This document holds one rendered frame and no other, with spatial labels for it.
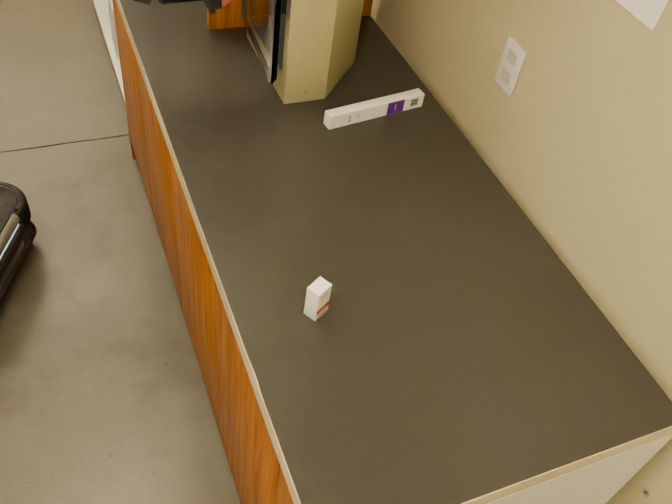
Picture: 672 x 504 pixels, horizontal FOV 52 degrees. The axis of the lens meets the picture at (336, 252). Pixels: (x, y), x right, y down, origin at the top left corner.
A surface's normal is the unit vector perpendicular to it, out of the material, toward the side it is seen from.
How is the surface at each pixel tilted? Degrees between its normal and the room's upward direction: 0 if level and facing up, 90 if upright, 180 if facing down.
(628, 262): 90
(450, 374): 0
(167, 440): 0
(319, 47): 90
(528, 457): 0
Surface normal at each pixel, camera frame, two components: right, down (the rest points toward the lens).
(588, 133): -0.92, 0.20
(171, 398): 0.12, -0.67
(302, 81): 0.36, 0.71
